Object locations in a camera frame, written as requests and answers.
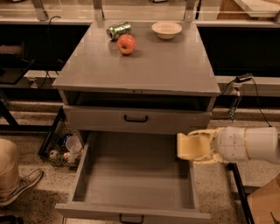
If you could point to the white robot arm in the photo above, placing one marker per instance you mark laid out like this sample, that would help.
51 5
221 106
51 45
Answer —
261 144

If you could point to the cardboard box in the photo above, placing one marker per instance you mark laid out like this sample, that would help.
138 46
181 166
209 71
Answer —
264 203

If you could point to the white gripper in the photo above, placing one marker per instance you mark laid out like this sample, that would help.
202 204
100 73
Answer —
231 143

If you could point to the open grey middle drawer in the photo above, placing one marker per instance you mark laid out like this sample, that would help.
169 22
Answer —
133 178

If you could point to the grey drawer cabinet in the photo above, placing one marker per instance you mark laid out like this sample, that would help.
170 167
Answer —
160 74

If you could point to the white bowl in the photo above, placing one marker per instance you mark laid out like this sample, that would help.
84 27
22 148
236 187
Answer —
166 30

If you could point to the yellow sponge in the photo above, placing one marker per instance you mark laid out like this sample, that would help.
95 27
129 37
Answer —
192 147

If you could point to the closed grey upper drawer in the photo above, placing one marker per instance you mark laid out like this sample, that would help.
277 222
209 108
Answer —
136 120

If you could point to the person's beige trouser leg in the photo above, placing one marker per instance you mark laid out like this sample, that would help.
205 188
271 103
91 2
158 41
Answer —
9 174

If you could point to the black power adapter with cable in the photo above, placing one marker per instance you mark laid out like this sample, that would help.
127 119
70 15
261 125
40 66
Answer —
233 93

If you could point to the green soda can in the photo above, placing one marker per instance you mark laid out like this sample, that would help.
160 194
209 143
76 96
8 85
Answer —
115 31

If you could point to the red apple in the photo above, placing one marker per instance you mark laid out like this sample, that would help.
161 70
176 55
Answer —
126 44

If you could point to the black metal frame bar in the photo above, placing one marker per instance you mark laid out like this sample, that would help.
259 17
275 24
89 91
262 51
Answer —
241 192

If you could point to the wire basket with items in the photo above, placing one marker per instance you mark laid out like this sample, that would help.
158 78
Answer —
63 148

